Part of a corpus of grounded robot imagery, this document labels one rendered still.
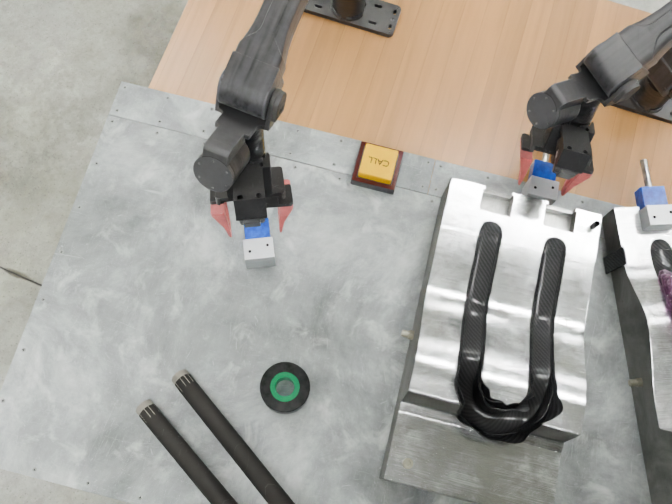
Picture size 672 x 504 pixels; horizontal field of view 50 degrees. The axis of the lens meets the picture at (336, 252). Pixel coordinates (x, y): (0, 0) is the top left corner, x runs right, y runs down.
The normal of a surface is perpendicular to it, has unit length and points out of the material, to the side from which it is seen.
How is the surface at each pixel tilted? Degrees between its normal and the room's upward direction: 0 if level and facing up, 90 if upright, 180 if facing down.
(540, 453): 0
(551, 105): 69
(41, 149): 0
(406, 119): 0
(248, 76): 13
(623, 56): 40
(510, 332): 26
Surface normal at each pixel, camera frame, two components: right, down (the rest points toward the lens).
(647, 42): -0.53, 0.06
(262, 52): -0.04, -0.09
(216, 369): 0.05, -0.30
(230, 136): 0.22, -0.66
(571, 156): -0.19, 0.65
